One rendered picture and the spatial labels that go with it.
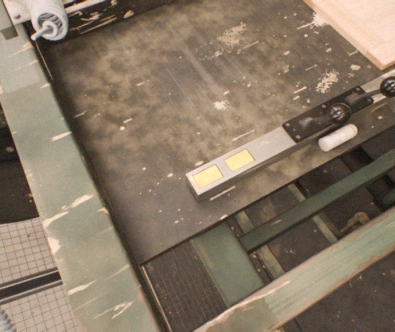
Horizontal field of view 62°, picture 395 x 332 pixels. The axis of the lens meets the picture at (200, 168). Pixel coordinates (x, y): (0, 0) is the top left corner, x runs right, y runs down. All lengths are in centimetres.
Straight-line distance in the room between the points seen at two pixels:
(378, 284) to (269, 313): 192
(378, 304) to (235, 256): 191
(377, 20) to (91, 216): 84
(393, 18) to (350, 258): 67
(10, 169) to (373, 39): 114
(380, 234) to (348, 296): 195
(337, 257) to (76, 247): 41
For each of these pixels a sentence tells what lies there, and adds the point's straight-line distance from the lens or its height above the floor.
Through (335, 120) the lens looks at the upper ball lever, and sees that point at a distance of 60.
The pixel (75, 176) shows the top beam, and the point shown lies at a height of 188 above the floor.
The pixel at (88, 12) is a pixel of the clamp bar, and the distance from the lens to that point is 96.
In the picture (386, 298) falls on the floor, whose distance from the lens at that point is 246.
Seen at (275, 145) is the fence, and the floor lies 155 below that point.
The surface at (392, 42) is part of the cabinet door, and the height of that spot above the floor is 118.
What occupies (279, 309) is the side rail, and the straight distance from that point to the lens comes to 56.
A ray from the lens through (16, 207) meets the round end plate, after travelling 118.
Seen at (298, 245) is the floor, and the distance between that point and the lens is 263.
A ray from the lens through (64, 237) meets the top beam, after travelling 56.
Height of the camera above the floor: 209
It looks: 41 degrees down
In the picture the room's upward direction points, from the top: 99 degrees counter-clockwise
